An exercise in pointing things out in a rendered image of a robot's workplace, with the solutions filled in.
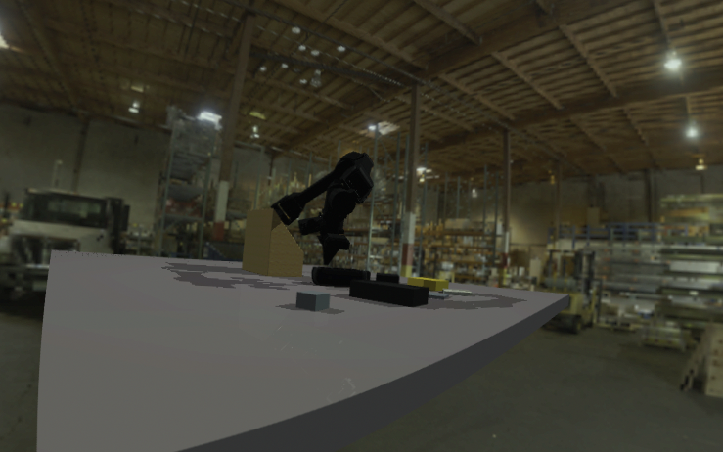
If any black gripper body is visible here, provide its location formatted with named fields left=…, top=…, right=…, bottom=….
left=320, top=206, right=350, bottom=250

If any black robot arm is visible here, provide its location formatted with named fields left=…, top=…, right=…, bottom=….
left=270, top=151, right=374, bottom=235

